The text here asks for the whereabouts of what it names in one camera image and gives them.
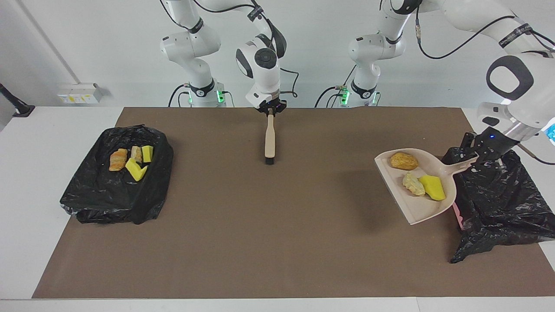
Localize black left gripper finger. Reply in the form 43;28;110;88
460;132;477;159

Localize beige hand brush black bristles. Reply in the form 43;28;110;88
264;108;276;165

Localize brown cork-like sponge roll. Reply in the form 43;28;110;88
389;151;420;171

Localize pale sponge scrap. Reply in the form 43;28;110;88
402;172;426;196

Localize beige plastic dustpan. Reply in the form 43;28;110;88
374;148;480;225

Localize green and yellow sponge piece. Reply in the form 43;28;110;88
125;158;148;182

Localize orange striped sponge piece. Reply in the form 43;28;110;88
109;148;128;172

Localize right black garbage bag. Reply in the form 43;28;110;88
441;146;555;264

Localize black garbage bag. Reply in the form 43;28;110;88
60;125;174;225
441;146;555;264

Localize large brown table mat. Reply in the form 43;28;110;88
33;107;555;299

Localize left black garbage bag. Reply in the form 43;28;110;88
60;125;174;225

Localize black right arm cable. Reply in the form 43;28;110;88
160;0;300;98

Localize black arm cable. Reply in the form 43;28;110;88
160;0;300;98
415;6;555;166

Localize black left base cable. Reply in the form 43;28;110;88
316;86;343;107

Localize black base cable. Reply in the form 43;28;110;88
316;86;343;107
168;84;192;107

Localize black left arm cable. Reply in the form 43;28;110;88
415;6;555;166

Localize black right base cable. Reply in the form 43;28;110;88
168;84;192;107

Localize white wall outlet box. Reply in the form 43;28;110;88
57;83;103;104

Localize white wall cable conduit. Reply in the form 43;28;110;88
16;0;83;85

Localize black camera stand foot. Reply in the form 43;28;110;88
0;82;36;117

